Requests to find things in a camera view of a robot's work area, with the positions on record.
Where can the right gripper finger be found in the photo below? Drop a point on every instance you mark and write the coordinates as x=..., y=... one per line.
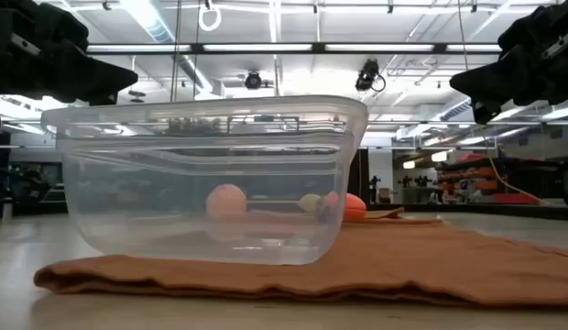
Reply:
x=504, y=78
x=486, y=110

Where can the clear plastic tupperware container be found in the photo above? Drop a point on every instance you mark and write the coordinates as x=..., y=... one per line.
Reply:
x=128, y=206

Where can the large orange-pink toy peach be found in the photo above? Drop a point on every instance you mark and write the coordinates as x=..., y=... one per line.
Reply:
x=226, y=201

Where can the orange toy carrot green top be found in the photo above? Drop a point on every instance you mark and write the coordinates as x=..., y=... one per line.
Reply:
x=356, y=207

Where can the yellow toy lemon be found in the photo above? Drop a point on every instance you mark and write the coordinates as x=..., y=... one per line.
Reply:
x=309, y=202

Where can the shelf with orange bins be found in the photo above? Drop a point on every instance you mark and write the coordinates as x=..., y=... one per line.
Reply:
x=517, y=176

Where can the black room pillar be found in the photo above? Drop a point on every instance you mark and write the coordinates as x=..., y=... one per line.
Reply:
x=359, y=179

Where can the brown cloth mat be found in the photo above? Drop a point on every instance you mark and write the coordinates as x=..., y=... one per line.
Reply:
x=403, y=266

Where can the round black ceiling camera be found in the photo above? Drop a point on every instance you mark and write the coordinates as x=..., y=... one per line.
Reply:
x=253, y=80

